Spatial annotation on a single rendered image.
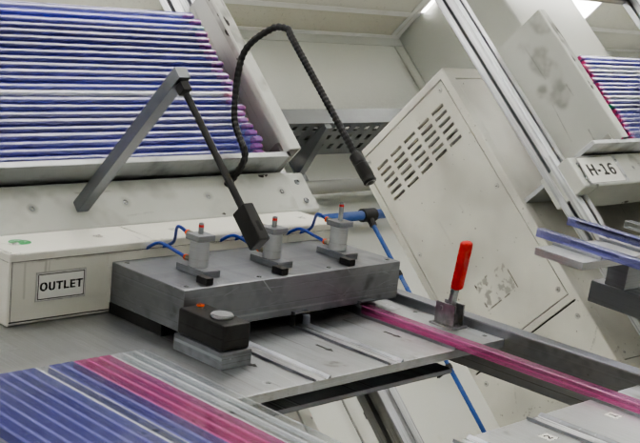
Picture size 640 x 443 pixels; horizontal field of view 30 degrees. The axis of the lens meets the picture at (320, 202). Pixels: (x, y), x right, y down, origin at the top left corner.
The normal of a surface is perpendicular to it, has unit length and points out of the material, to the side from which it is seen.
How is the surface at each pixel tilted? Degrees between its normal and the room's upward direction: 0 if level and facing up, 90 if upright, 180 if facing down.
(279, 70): 90
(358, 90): 90
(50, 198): 90
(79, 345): 46
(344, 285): 136
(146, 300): 90
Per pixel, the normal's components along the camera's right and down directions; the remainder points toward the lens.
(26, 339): 0.10, -0.98
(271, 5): 0.43, 0.82
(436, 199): -0.72, 0.06
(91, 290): 0.69, 0.19
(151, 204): 0.55, -0.57
